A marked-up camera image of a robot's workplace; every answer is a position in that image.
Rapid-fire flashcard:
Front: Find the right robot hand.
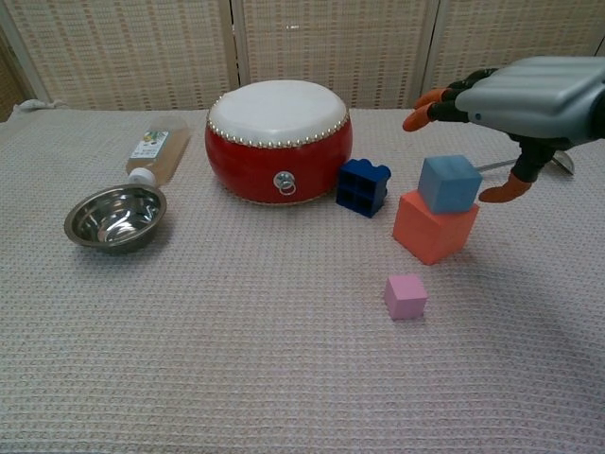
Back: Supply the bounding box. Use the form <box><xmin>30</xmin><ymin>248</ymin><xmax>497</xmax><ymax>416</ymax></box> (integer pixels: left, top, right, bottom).
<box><xmin>403</xmin><ymin>56</ymin><xmax>605</xmax><ymax>204</ymax></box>

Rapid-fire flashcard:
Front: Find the medium blue foam cube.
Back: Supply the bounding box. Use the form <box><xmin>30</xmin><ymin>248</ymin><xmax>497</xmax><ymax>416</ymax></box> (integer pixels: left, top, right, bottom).
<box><xmin>418</xmin><ymin>155</ymin><xmax>484</xmax><ymax>215</ymax></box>

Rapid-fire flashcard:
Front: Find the small pink foam cube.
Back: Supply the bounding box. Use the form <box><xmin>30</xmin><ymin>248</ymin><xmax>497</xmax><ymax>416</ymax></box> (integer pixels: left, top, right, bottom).
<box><xmin>383</xmin><ymin>272</ymin><xmax>430</xmax><ymax>322</ymax></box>

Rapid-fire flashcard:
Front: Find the large orange foam cube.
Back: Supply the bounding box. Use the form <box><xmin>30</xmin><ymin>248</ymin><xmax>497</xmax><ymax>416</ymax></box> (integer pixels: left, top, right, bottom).
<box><xmin>392</xmin><ymin>190</ymin><xmax>481</xmax><ymax>267</ymax></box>

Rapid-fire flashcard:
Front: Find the dark blue toy brick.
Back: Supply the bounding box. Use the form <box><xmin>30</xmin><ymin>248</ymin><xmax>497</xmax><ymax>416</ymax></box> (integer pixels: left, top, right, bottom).
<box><xmin>335</xmin><ymin>158</ymin><xmax>393</xmax><ymax>219</ymax></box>

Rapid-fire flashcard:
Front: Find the woven folding screen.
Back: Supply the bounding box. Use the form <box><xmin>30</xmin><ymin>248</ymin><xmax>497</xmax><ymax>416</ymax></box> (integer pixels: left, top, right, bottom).
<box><xmin>0</xmin><ymin>0</ymin><xmax>605</xmax><ymax>123</ymax></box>

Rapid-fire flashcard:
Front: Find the red drum with white skin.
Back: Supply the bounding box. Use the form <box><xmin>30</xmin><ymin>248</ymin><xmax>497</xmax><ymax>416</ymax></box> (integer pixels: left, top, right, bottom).
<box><xmin>204</xmin><ymin>79</ymin><xmax>352</xmax><ymax>206</ymax></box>

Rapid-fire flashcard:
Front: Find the beige waffle-weave tablecloth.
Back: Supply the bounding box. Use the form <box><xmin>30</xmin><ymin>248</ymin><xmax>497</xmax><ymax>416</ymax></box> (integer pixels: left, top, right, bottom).
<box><xmin>0</xmin><ymin>99</ymin><xmax>605</xmax><ymax>454</ymax></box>

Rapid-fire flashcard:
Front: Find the clear plastic bottle amber liquid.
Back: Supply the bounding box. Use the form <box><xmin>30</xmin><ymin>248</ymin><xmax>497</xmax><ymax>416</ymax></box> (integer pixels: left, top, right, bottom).
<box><xmin>124</xmin><ymin>115</ymin><xmax>192</xmax><ymax>187</ymax></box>

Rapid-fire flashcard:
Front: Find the stainless steel bowl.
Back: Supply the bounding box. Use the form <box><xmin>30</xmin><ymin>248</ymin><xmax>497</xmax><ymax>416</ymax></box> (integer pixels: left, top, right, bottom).
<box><xmin>63</xmin><ymin>183</ymin><xmax>168</xmax><ymax>255</ymax></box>

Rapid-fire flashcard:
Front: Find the metal ladle with black handle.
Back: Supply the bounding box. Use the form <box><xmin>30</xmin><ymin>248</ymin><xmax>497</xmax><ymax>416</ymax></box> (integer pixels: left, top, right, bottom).
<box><xmin>475</xmin><ymin>150</ymin><xmax>577</xmax><ymax>177</ymax></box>

